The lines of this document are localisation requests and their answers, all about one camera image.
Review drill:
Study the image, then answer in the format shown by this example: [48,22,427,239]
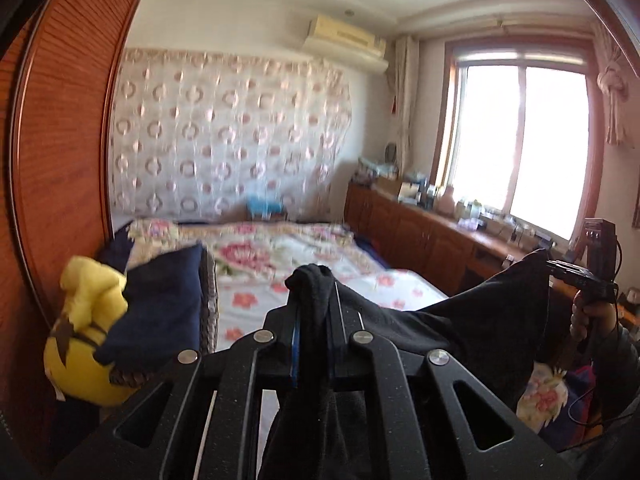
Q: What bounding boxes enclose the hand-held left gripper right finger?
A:
[327,282,577,480]

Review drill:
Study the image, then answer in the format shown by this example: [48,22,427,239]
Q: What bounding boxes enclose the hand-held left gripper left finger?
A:
[52,305,302,480]

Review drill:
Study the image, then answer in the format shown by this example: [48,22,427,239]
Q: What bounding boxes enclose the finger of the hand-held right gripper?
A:
[546,259,596,284]

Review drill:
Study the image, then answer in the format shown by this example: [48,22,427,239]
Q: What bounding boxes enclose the black printed t-shirt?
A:
[257,249,553,480]

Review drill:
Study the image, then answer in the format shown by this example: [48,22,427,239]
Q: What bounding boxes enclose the person's right forearm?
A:
[582,327,640,426]

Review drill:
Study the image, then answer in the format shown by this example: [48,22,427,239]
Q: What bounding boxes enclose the person's right hand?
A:
[570,293,621,347]

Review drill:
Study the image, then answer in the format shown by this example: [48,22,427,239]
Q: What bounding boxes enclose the folded navy garment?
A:
[92,242,206,373]

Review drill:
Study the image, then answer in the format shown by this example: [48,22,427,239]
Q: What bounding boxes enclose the dark blue mattress cover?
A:
[352,240,391,268]

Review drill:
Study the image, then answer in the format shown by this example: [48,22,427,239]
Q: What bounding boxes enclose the wooden-framed window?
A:
[432,35,606,246]

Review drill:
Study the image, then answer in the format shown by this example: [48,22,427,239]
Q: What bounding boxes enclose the floral blanket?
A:
[127,217,571,431]

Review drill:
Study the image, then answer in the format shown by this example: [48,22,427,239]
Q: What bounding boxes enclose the pale pink bottle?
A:
[434,185,457,217]

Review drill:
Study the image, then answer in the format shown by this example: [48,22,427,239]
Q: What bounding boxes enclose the wooden window cabinet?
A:
[345,182,640,321]

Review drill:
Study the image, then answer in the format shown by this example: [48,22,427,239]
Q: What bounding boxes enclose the yellow plush toy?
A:
[44,255,138,407]

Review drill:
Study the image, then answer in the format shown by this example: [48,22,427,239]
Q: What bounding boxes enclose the tied beige window curtain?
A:
[592,20,632,147]

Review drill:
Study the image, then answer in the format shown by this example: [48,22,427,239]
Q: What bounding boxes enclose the blue tissue box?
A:
[247,194,286,221]

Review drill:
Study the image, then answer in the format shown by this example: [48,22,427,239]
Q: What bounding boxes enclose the cardboard box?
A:
[375,176,403,198]

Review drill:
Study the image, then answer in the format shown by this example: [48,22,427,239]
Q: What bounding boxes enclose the stack of folded cloths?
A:
[356,156,396,183]

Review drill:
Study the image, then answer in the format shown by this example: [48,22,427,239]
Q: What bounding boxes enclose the wooden slatted wardrobe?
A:
[0,0,146,441]

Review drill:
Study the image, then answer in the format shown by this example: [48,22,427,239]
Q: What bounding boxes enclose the cream air conditioner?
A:
[301,14,390,73]

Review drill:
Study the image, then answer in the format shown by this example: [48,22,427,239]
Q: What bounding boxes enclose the black cable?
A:
[567,385,618,453]

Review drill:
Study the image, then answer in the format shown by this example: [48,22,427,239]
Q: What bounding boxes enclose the circle-patterned wall curtain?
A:
[110,47,353,223]

